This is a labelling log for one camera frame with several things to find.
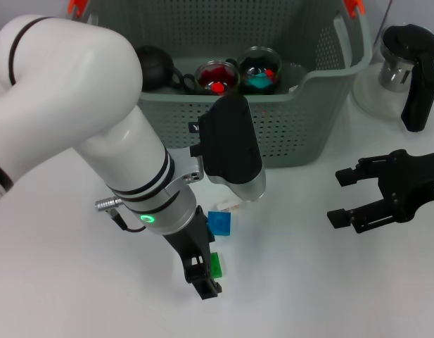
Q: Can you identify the cyan square toy plate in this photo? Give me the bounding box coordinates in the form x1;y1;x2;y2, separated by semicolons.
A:
246;72;276;89

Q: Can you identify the blue square toy plate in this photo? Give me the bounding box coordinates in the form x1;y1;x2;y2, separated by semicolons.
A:
206;210;233;237

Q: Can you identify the green toy brick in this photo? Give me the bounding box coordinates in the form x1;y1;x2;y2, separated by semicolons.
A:
210;252;225;279

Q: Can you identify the grey left wrist cable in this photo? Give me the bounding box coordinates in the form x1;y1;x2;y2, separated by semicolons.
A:
94;196;148;234

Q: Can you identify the grey perforated storage bin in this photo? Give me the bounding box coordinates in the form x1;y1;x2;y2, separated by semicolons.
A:
60;0;374;169

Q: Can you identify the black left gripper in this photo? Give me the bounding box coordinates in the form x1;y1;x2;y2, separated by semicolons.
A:
162;205;223;301

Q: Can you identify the glass teapot black handle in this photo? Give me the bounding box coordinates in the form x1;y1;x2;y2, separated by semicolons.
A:
352;23;434;133

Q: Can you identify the thin dark wall strip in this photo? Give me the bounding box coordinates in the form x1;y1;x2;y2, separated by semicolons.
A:
379;0;394;37

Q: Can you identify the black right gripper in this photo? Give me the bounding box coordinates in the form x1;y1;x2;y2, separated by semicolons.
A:
327;149;434;235

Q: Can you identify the dark clay teapot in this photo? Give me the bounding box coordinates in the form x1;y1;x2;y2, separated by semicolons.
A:
134;45;184;92

